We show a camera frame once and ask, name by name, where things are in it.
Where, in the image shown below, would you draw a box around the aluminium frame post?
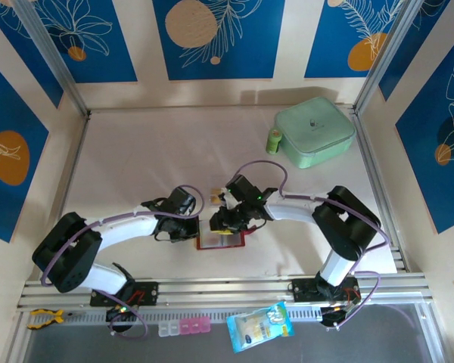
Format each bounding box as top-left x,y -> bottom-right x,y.
353,0 -> 419,114
13,0 -> 92,119

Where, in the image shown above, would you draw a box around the small green bottle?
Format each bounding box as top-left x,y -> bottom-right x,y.
266,127 -> 283,155

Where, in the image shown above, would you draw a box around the aluminium side rail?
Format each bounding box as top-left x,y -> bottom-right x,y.
350,105 -> 408,273
41,113 -> 92,281

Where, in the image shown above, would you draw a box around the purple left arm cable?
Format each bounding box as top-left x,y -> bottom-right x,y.
40,184 -> 205,341

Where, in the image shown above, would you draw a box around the mint green zip pouch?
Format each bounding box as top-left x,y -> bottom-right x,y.
274,96 -> 356,170

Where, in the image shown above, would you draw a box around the clear pill box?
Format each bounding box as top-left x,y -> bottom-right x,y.
157,323 -> 181,337

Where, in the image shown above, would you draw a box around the aluminium front rail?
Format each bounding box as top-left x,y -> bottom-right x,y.
17,272 -> 434,313

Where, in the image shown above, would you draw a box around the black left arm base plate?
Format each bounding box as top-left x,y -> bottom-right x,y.
89,281 -> 160,307

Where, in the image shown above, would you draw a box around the red card holder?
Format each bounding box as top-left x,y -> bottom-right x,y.
195,220 -> 257,250

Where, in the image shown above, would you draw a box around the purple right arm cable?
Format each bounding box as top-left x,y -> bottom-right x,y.
230,160 -> 389,332

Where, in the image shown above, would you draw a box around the blue snack packet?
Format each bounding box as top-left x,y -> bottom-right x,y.
225,301 -> 296,355

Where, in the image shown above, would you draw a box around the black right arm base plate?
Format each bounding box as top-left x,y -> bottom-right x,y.
288,278 -> 360,303

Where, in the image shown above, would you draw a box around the grey slotted cable duct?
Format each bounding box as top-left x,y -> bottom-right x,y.
66,305 -> 326,323

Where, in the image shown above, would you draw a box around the yellow handled pliers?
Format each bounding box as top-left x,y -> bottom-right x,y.
25,308 -> 76,330

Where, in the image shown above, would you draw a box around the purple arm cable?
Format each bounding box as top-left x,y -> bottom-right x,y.
230,160 -> 389,332
40,184 -> 205,341

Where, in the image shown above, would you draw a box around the pink pill box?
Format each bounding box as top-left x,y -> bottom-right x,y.
178,317 -> 212,336

